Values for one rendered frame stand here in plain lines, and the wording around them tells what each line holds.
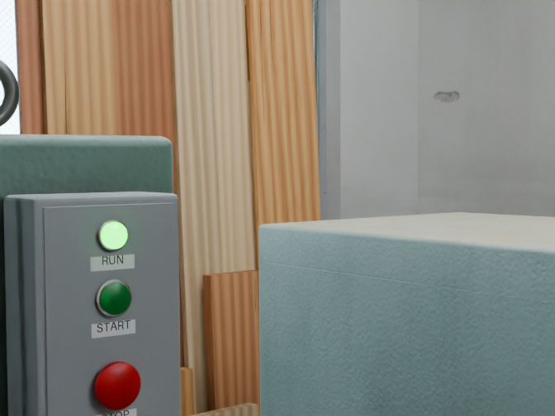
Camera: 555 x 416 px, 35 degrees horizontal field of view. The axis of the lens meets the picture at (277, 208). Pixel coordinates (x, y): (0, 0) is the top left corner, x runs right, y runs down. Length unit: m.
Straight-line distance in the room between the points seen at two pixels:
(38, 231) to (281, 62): 1.96
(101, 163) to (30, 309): 0.12
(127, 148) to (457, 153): 2.32
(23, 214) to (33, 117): 1.54
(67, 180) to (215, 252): 1.70
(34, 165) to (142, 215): 0.09
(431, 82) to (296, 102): 0.65
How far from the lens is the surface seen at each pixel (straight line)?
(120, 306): 0.57
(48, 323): 0.56
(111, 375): 0.57
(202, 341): 2.30
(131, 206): 0.57
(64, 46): 2.12
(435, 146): 2.96
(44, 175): 0.61
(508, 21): 2.81
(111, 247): 0.56
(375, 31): 2.90
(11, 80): 0.72
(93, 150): 0.63
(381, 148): 2.89
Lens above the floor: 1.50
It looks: 3 degrees down
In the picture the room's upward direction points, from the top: straight up
